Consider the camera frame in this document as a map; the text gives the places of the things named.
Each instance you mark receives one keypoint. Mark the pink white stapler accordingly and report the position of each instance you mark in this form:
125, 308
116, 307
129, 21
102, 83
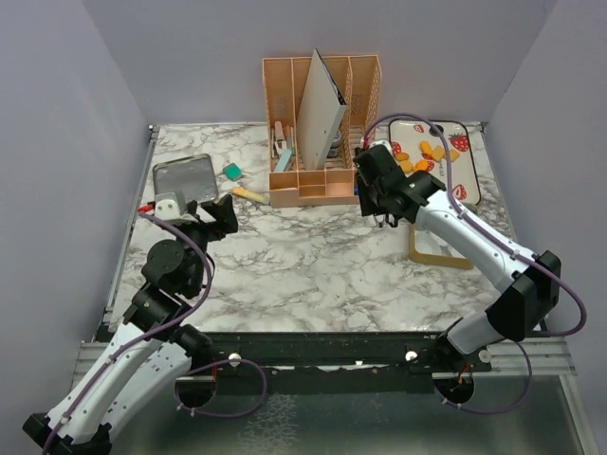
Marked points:
279, 139

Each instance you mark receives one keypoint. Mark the gold metal cookie tin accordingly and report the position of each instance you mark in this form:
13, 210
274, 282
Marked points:
427, 249

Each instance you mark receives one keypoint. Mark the light blue eraser case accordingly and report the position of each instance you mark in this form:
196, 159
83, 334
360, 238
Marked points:
284, 161

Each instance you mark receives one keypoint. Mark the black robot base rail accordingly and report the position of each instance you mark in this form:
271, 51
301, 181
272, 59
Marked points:
326, 363

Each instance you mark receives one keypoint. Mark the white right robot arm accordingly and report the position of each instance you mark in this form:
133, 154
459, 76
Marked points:
527, 282

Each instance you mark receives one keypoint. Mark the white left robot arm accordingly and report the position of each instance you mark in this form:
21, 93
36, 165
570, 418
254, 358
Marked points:
154, 345

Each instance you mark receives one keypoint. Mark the silver tin lid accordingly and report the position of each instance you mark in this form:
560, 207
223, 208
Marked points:
193, 176

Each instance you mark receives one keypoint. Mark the teal eraser block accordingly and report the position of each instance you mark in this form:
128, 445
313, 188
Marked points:
232, 172

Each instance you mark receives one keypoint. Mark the blue white patterned tin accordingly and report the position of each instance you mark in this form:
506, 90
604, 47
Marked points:
336, 145

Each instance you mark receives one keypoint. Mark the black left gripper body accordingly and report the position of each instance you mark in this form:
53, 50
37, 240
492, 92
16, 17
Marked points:
201, 233

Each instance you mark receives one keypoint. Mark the rectangular tan biscuit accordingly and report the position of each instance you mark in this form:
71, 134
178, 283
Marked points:
438, 153

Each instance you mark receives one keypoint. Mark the strawberry print white tray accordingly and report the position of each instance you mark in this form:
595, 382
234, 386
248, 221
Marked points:
416, 148

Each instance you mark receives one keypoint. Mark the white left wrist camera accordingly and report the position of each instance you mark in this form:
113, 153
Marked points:
170, 206

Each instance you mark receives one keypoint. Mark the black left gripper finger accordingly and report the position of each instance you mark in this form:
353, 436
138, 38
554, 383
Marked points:
191, 209
223, 214

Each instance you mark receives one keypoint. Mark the orange fish-shaped cookie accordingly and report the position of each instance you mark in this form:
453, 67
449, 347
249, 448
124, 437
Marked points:
423, 165
426, 149

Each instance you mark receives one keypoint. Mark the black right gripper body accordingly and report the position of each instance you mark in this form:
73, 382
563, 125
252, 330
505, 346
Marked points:
370, 200

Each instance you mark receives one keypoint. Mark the grey folder board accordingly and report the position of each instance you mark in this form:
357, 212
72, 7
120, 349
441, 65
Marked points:
321, 111

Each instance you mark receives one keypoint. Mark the peach plastic desk organizer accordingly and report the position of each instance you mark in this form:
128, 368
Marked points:
359, 79

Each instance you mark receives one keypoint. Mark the black-tipped metal tongs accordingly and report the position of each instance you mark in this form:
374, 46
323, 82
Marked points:
385, 220

